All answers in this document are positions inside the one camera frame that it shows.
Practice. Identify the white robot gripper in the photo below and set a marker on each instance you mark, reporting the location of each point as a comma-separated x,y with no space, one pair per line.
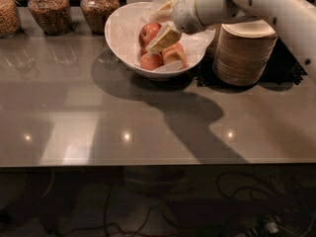
184,14

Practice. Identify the large red apple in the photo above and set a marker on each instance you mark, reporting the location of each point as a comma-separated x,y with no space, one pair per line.
148,33

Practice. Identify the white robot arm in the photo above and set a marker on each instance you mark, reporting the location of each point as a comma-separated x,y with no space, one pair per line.
294,21

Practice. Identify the yellow-red apple front right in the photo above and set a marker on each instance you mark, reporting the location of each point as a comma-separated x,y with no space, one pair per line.
172,55

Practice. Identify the orange apple front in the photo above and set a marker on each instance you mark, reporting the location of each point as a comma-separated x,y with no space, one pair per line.
150,61

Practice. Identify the white ceramic bowl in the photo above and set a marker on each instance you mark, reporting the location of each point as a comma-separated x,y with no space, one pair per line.
119,33

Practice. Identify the white crinkled paper liner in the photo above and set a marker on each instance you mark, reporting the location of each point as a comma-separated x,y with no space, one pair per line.
126,33

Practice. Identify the rear stack of paper bowls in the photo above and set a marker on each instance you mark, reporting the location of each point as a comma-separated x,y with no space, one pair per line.
211,49

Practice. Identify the stack of paper bowls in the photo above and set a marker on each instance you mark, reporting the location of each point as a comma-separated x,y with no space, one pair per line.
211,49
243,51

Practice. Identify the right glass jar of grains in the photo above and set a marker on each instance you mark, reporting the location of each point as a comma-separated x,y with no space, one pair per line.
96,13

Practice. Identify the glass jar of grains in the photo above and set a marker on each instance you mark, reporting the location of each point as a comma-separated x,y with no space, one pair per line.
52,16
10,22
96,13

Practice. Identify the front stack of paper bowls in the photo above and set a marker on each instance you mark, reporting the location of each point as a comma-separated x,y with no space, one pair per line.
243,51

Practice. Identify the middle glass jar of grains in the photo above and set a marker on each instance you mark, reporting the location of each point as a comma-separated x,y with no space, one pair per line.
52,16

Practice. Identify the black mat under bowls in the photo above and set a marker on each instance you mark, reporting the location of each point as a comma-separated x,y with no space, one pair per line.
282,70

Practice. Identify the left glass jar of grains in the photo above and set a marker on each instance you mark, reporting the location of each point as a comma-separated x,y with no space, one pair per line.
10,22

